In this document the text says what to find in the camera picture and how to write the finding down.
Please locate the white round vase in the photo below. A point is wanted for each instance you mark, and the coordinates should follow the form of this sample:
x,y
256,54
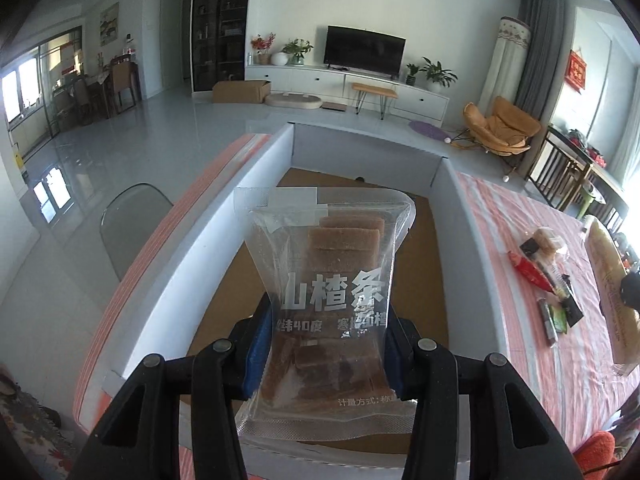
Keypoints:
x,y
280,59

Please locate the large potted plant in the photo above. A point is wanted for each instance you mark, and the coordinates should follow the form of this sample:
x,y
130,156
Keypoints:
x,y
436,74

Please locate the purple round cushion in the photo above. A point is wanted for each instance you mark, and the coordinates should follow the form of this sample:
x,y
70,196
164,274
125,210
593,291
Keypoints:
x,y
426,129

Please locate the grey curtain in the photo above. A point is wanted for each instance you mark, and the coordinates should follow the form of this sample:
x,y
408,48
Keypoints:
x,y
542,50

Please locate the dark display cabinet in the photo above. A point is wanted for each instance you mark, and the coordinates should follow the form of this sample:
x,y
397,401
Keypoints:
x,y
220,25

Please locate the black flat snack packet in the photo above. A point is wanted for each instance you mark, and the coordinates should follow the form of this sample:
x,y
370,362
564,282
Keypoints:
x,y
571,300

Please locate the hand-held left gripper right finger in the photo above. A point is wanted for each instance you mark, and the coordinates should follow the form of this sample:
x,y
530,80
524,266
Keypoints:
x,y
397,360

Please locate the red flower plant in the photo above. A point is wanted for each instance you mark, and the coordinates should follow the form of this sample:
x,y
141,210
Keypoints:
x,y
262,45

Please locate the clear packet of buns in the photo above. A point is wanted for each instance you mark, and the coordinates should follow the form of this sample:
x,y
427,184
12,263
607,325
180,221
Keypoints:
x,y
546,242

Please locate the covered standing air conditioner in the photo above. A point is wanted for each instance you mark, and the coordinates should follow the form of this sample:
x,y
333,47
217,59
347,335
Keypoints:
x,y
507,60

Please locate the oval beige pet bed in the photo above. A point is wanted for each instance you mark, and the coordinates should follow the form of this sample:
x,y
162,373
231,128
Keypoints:
x,y
294,101

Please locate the wooden slatted chair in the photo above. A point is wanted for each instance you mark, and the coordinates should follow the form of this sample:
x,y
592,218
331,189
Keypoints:
x,y
555,165

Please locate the wooden bench with hairpin legs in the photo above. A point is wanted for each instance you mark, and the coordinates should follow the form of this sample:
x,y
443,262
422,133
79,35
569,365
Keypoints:
x,y
375,90

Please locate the small potted plant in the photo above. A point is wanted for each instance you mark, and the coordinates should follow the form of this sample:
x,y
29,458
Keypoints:
x,y
411,74

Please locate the green plant in glass vase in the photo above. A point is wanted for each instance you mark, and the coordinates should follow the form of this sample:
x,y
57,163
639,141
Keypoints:
x,y
298,50

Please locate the striped tablecloth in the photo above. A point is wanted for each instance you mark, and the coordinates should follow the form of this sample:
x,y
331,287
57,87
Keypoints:
x,y
500,220

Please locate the bread loaf in clear bag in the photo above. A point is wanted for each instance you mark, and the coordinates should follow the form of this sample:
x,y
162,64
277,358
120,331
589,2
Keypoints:
x,y
607,280

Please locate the brown cardboard box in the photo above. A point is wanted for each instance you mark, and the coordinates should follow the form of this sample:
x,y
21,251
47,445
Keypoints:
x,y
240,92

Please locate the grey chair back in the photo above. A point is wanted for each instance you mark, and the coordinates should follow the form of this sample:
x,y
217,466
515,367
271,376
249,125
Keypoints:
x,y
132,220

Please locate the white cardboard box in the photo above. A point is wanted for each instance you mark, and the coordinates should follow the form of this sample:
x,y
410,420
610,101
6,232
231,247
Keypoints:
x,y
200,260

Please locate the clear packet of brown strips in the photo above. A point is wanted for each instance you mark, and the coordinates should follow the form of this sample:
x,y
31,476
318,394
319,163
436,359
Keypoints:
x,y
325,270

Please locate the framed wall painting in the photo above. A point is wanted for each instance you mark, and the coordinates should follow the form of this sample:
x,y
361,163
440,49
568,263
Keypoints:
x,y
109,24

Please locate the brown chocolate bar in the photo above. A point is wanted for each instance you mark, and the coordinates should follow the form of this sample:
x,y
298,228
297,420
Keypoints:
x,y
546,322

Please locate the green snack packet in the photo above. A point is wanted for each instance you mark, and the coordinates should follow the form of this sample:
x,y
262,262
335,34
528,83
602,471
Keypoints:
x,y
558,321

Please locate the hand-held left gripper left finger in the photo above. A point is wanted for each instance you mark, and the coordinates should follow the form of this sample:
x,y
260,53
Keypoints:
x,y
255,355

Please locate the flat screen television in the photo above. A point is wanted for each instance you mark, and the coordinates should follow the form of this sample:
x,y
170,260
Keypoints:
x,y
364,50

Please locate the orange lounge chair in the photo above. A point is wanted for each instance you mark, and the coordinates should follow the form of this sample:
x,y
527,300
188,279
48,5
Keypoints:
x,y
500,127

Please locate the white television cabinet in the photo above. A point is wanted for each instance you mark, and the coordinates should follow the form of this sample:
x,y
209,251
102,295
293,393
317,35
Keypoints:
x,y
310,80

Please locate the dining table with chairs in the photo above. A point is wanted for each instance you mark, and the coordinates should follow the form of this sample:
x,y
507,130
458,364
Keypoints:
x,y
120,82

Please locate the red snack packet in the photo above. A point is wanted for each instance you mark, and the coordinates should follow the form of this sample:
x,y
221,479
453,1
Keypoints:
x,y
530,272

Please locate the red wall hanging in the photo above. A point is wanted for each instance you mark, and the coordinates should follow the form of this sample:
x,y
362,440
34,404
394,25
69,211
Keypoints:
x,y
576,70

